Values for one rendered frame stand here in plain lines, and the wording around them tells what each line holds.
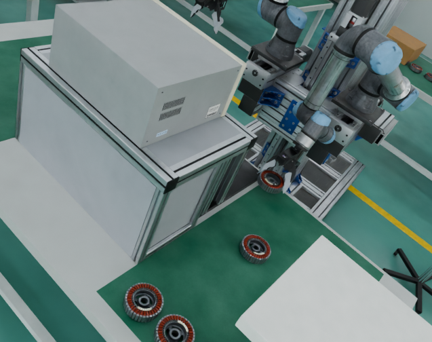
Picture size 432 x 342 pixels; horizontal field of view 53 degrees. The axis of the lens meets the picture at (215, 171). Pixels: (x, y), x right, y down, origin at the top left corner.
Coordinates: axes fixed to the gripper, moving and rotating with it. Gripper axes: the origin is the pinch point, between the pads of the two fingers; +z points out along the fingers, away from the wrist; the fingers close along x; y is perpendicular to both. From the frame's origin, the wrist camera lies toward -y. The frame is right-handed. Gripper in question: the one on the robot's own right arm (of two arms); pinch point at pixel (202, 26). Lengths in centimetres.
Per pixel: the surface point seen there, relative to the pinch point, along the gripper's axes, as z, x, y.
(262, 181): 32, -62, -21
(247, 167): 38, -51, -11
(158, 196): 11, -53, -83
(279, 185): 31, -68, -17
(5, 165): 40, 3, -90
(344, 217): 115, -98, 115
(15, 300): 95, -16, -97
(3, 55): 40, 61, -51
